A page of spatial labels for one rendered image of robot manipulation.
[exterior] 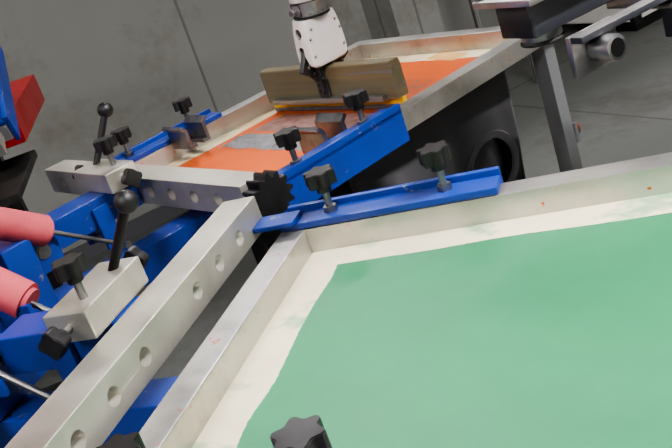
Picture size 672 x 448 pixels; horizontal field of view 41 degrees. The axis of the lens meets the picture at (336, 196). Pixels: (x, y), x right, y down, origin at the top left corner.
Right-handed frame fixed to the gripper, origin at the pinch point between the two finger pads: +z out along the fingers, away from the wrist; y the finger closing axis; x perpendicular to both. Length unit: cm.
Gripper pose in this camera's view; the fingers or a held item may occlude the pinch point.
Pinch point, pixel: (330, 84)
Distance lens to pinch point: 187.2
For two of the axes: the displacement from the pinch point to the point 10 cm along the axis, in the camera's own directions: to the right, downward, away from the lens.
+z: 2.5, 8.9, 3.9
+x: -6.8, -1.3, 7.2
